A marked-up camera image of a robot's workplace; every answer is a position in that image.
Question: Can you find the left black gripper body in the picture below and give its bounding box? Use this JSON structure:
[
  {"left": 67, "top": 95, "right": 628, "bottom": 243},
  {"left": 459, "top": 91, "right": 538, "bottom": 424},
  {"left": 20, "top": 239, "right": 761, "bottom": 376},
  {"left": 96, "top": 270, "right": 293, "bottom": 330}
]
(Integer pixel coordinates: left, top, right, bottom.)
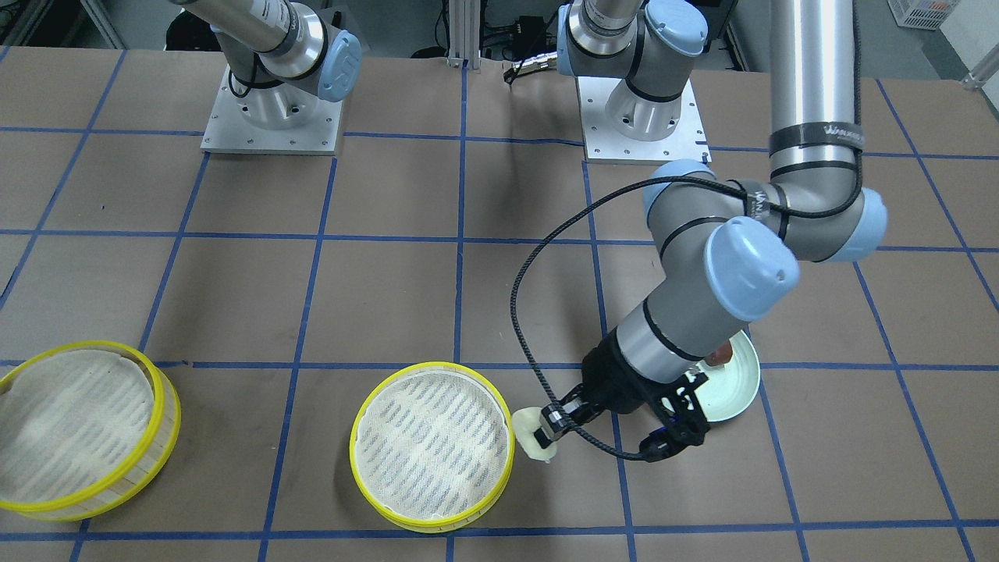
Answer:
[{"left": 557, "top": 337, "right": 664, "bottom": 435}]

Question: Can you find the white steamed bun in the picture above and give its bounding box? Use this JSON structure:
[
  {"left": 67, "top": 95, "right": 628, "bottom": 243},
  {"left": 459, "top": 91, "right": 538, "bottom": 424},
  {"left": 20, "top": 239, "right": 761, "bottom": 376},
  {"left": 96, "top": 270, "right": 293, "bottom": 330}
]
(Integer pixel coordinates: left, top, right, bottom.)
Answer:
[{"left": 511, "top": 407, "right": 559, "bottom": 464}]

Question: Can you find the yellow bamboo steamer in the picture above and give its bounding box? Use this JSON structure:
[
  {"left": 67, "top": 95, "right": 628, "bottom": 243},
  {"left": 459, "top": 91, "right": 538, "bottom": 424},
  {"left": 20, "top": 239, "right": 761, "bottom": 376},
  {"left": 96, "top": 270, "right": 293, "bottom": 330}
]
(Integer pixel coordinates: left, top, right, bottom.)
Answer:
[
  {"left": 347, "top": 361, "right": 514, "bottom": 534},
  {"left": 1, "top": 340, "right": 182, "bottom": 521}
]

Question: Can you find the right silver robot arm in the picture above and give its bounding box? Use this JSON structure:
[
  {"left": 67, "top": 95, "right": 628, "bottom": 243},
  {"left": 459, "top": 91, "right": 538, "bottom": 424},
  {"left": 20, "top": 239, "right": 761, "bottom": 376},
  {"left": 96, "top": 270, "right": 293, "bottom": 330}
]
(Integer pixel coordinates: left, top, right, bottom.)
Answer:
[{"left": 177, "top": 1, "right": 363, "bottom": 132}]

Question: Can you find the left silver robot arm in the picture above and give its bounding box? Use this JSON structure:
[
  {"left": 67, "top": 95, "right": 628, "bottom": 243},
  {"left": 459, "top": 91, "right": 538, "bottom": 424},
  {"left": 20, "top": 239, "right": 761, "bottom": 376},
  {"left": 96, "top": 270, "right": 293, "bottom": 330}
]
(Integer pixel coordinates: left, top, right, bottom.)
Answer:
[{"left": 513, "top": 1, "right": 887, "bottom": 462}]

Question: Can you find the brown chocolate bun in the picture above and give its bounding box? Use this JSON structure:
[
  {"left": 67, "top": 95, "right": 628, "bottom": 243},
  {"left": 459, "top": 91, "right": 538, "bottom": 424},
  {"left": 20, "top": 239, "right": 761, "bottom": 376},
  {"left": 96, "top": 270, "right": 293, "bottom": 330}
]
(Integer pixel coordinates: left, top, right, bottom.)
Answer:
[{"left": 704, "top": 341, "right": 734, "bottom": 367}]

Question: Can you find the mint green plate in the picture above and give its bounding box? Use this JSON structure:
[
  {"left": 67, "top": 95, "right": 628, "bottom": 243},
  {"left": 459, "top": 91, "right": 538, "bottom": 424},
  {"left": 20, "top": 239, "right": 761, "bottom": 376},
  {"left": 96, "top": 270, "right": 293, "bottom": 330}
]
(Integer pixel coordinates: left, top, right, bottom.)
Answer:
[{"left": 696, "top": 330, "right": 761, "bottom": 422}]

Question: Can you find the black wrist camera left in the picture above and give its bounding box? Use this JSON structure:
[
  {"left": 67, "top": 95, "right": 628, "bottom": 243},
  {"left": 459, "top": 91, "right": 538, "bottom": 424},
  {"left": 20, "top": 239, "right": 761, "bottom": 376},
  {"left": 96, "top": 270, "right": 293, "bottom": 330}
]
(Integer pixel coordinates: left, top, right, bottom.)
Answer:
[{"left": 639, "top": 368, "right": 710, "bottom": 463}]

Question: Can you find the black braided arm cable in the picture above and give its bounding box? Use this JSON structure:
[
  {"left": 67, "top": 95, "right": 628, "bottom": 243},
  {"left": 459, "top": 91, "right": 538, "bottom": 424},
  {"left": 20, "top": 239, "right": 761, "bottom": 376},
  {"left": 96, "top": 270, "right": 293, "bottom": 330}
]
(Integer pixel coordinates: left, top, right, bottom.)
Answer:
[{"left": 510, "top": 176, "right": 750, "bottom": 461}]

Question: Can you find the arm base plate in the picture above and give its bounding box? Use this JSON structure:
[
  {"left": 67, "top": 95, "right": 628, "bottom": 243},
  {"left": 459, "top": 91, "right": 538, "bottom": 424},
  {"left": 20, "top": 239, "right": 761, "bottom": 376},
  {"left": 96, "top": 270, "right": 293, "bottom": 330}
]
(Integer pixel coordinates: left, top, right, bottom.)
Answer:
[
  {"left": 577, "top": 77, "right": 713, "bottom": 165},
  {"left": 201, "top": 68, "right": 343, "bottom": 157}
]

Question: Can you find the aluminium frame post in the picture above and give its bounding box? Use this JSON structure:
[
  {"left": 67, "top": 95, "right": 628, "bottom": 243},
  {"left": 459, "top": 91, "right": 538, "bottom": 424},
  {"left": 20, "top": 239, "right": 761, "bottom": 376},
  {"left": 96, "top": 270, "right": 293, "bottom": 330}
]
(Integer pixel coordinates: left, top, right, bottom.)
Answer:
[{"left": 446, "top": 0, "right": 482, "bottom": 73}]

